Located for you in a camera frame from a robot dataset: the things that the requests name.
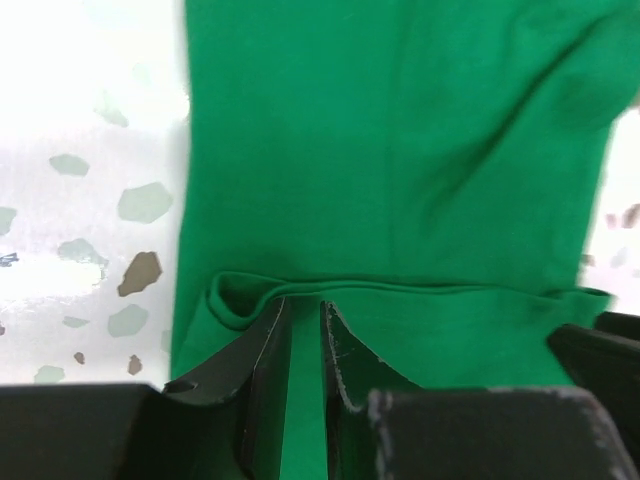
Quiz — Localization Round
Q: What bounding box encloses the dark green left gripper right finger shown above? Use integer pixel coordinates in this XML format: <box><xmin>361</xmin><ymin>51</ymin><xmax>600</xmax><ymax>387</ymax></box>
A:
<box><xmin>320</xmin><ymin>302</ymin><xmax>422</xmax><ymax>479</ymax></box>

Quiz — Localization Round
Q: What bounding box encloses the green t shirt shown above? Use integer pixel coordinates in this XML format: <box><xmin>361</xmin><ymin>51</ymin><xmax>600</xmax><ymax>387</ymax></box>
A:
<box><xmin>171</xmin><ymin>1</ymin><xmax>639</xmax><ymax>479</ymax></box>

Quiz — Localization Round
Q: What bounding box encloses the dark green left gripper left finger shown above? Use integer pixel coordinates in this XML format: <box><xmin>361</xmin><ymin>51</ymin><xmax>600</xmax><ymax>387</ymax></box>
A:
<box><xmin>163</xmin><ymin>298</ymin><xmax>292</xmax><ymax>479</ymax></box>

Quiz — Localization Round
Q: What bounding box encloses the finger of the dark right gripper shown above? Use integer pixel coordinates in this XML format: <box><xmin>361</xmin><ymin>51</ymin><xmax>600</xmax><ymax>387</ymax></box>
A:
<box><xmin>547</xmin><ymin>325</ymin><xmax>639</xmax><ymax>393</ymax></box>
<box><xmin>595</xmin><ymin>312</ymin><xmax>640</xmax><ymax>341</ymax></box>

